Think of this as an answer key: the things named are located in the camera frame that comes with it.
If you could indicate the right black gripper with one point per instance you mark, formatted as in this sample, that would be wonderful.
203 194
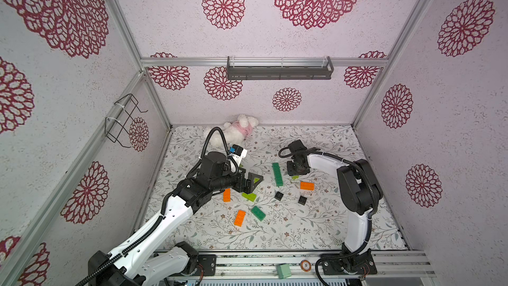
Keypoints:
296 169

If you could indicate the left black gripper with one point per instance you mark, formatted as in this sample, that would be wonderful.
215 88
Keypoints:
249 187

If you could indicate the dark green lego brick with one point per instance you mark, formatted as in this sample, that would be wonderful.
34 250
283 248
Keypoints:
276 169
258 213
279 181

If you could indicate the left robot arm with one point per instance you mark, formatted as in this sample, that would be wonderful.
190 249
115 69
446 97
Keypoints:
132 262

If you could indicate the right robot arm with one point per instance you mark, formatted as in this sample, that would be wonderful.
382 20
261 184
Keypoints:
359 190

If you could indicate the lime lego brick lower centre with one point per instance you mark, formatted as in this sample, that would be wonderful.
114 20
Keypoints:
250 196

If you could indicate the orange lego brick right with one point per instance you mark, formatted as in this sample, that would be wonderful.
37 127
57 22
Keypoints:
307 186

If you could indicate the orange lego brick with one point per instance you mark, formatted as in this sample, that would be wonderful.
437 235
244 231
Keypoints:
240 216
307 186
227 196

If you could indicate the black lego block left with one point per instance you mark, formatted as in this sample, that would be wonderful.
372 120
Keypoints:
279 195

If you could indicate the black lego block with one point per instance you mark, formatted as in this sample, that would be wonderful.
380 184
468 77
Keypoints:
302 200
279 195

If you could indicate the orange lego brick left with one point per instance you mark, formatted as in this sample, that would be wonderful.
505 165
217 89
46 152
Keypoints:
227 196

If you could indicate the dark green lego brick bottom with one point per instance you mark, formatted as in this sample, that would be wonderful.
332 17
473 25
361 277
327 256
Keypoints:
258 213

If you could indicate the black lego block right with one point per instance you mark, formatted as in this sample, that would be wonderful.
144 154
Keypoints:
302 200

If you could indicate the orange lego brick bottom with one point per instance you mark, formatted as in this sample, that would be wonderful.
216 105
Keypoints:
240 216

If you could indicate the white plush toy pink shirt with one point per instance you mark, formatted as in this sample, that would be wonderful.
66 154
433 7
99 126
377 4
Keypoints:
235 133

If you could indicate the round orange sticker disc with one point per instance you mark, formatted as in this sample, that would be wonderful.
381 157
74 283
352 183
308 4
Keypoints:
305 266

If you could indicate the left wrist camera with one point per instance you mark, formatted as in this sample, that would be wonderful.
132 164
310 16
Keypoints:
238 153

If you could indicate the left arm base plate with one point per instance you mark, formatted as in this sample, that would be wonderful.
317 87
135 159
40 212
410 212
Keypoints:
204 264

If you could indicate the dark wall shelf rack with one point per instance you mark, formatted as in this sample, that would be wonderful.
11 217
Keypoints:
280 72

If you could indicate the green box on rail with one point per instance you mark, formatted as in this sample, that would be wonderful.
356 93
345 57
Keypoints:
283 271

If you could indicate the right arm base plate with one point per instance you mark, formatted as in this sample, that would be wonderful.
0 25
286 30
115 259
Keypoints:
362 264

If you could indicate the black wire wall basket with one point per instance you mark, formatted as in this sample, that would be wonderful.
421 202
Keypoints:
115 126

